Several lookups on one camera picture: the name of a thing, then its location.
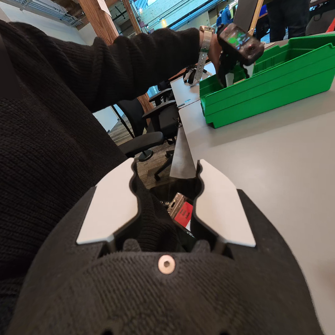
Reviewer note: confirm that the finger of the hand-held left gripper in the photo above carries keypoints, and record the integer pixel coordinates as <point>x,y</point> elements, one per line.
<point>250,71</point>
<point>229,79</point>

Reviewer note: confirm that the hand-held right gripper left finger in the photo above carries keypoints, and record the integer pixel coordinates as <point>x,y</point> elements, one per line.
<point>110,204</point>

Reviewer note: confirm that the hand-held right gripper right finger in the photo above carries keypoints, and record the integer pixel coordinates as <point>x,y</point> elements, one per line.
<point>222,209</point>

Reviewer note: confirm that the green plastic bin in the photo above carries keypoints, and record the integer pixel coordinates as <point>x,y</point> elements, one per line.
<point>274,89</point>

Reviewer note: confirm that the person's left forearm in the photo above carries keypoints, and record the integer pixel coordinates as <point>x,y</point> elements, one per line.
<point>144,60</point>

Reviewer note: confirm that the adjacent grey desk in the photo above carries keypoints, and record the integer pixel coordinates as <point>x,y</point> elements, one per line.
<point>183,91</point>

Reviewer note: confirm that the person's left hand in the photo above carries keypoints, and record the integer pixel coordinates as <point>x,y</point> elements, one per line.
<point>214,49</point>

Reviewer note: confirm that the silver mesh wristwatch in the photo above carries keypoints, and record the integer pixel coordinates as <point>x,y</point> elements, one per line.
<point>205,47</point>

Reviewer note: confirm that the dark display panel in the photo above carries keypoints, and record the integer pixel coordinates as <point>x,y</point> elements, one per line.
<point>244,13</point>

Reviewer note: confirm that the red badge with metal clip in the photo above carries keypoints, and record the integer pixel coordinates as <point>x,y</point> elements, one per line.
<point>184,214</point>

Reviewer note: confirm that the wooden post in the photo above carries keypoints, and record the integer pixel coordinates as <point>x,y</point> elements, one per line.
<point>99,21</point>

